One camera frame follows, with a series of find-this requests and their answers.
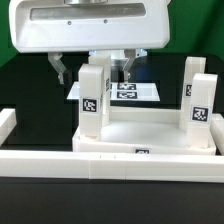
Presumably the white front fence bar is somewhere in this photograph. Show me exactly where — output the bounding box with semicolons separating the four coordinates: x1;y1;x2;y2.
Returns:
0;150;224;183

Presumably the printed marker sheet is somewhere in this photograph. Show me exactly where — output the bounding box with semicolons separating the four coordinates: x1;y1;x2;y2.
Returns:
66;81;161;102

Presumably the white right fence block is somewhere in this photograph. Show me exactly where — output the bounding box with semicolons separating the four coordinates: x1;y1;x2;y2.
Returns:
211;114;224;156

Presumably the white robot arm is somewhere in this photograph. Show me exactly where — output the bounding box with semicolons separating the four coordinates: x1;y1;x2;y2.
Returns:
9;0;172;80

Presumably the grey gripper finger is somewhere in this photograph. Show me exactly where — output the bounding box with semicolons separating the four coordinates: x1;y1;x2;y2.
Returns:
48;52;66;84
119;49;140;83

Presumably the white desk top tray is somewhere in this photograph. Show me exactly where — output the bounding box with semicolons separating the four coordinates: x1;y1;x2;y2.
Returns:
72;106;216;156

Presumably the white left fence block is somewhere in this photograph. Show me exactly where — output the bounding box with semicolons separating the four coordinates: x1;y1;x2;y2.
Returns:
0;108;17;146

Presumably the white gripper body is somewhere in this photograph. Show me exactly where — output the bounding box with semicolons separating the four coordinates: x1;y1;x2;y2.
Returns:
9;0;170;53

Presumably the white fence block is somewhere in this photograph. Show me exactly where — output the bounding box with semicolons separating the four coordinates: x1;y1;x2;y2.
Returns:
211;114;224;156
0;108;17;146

